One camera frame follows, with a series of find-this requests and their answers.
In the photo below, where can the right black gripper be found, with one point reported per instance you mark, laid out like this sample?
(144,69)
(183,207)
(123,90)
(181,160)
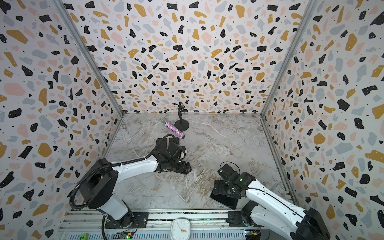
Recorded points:
(223,193)

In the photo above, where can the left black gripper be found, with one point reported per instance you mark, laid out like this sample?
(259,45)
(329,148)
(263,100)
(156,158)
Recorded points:
(182,169)

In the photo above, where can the black phone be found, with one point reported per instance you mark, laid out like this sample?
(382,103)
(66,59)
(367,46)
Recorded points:
(225,200)

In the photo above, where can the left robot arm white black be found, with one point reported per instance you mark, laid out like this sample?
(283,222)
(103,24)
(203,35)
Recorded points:
(96,189)

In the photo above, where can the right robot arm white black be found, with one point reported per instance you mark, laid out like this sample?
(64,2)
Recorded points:
(265,208)

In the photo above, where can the black phone stand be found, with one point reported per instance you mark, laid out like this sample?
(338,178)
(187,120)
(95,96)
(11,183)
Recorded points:
(181,124)

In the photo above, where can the purple glitter tube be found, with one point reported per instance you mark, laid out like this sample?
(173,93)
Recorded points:
(172,128)

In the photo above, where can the right circuit board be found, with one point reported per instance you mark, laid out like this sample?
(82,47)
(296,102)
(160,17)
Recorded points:
(253,234)

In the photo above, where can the circuit board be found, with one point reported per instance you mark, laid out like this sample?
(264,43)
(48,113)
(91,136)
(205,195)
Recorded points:
(124,235)
(253,234)

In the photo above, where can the white square clock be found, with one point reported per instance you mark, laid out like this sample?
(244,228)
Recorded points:
(180,229)

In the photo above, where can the left circuit board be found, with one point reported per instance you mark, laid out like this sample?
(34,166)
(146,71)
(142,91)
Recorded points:
(124,235)

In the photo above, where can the green label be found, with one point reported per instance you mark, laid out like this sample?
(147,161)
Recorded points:
(84,237)

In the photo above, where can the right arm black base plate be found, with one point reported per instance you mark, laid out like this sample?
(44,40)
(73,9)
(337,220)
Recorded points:
(239,219)

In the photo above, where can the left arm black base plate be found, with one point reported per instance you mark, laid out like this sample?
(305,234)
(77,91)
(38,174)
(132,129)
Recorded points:
(134,220)

